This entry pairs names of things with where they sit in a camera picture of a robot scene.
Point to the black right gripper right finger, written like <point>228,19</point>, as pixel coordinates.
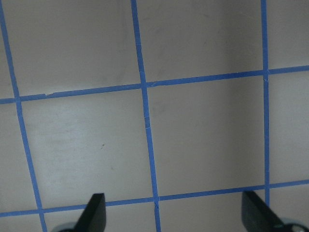
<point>256,216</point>

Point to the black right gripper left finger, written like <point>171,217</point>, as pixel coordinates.
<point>93,218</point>

